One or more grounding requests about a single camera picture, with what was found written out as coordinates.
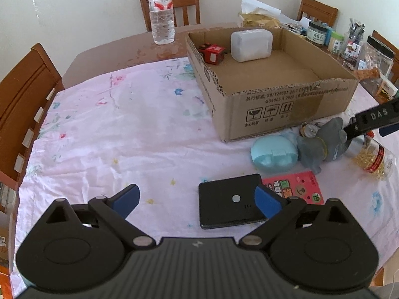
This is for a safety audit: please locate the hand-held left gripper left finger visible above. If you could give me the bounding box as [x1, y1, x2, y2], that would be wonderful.
[45, 184, 156, 250]

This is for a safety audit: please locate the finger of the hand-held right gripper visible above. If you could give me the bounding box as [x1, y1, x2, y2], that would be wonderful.
[379, 124, 399, 138]
[344, 96, 399, 142]

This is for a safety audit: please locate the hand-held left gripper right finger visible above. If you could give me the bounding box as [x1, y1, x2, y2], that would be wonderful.
[238, 185, 351, 251]

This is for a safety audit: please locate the red card box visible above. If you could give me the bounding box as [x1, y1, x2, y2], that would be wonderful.
[262, 171, 325, 206]

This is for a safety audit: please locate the black box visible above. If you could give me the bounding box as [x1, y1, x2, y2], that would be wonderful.
[198, 174, 272, 230]

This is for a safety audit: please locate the teal round case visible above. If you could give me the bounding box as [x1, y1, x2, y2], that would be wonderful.
[251, 135, 298, 173]

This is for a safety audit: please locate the grey elephant toy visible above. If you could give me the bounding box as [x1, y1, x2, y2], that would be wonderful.
[296, 117, 351, 175]

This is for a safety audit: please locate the correction tape dispenser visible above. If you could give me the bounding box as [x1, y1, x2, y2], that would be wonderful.
[299, 121, 321, 138]

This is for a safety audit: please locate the cardboard box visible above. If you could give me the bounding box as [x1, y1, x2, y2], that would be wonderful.
[185, 26, 360, 144]

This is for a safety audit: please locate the small white box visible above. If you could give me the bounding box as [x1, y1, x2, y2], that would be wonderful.
[379, 78, 399, 95]

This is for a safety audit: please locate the large clear jar black lid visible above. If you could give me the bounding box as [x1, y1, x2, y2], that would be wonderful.
[354, 35, 396, 94]

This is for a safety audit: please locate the pink floral tablecloth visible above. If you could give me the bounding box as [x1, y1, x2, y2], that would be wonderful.
[9, 56, 399, 299]

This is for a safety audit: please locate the clear cup of pens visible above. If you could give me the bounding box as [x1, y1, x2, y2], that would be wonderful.
[339, 19, 365, 60]

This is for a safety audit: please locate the wooden chair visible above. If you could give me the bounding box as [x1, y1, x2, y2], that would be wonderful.
[0, 43, 65, 212]
[297, 0, 339, 28]
[371, 30, 399, 84]
[139, 0, 201, 32]

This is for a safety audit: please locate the green lid jar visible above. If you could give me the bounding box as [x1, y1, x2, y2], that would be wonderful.
[327, 31, 345, 53]

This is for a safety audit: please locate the dark lid glass jar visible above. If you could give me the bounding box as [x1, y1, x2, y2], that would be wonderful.
[306, 21, 329, 47]

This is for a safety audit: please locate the white plastic container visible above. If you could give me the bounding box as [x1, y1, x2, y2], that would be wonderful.
[231, 29, 274, 62]

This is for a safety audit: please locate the gold tissue box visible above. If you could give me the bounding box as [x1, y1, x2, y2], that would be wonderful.
[238, 0, 283, 28]

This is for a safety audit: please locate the red toy cube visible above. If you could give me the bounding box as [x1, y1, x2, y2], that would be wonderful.
[199, 43, 225, 66]

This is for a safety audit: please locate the clear water bottle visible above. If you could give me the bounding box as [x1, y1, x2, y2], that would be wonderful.
[147, 0, 176, 45]

